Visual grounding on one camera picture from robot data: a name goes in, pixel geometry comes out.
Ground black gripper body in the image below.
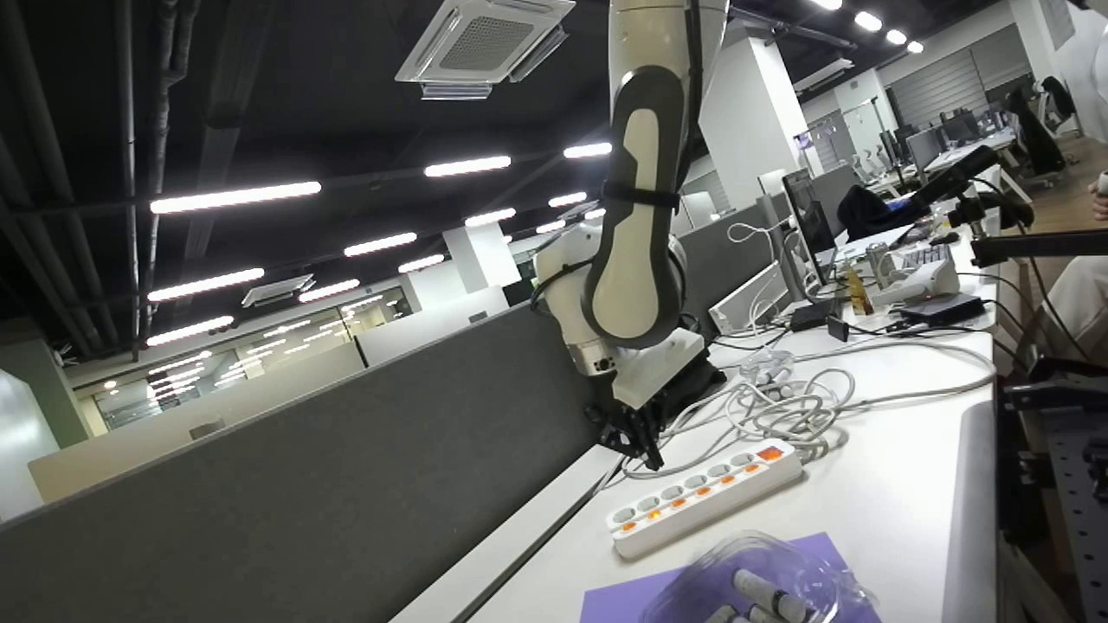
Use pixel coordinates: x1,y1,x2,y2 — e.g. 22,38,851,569
591,339,730,458

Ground white power strip orange switches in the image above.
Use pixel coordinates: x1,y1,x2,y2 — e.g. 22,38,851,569
607,437,808,569

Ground purple paper sheet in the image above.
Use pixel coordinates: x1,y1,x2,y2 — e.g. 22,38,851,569
578,529,885,623

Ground bag of white parts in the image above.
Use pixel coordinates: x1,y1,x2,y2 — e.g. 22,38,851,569
666,529,884,623

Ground black computer monitor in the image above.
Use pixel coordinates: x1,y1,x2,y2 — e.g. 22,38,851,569
779,161,846,260

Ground white desktop device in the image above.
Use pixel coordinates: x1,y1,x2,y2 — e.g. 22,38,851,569
861,238,986,326

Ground grey desk divider panel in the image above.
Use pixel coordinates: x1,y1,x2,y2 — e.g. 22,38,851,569
0,301,629,623

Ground ceiling air conditioner unit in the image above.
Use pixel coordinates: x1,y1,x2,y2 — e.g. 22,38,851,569
393,0,578,108

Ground perforated metal mounting board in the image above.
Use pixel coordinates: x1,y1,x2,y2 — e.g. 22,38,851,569
1001,370,1108,623

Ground person in dark clothes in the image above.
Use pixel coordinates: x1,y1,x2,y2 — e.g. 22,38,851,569
1007,74,1072,181

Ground white power strip cable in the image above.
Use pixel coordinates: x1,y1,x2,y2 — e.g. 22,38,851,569
620,330,1001,486

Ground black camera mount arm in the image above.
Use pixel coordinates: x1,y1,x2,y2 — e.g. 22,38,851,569
966,223,1108,271

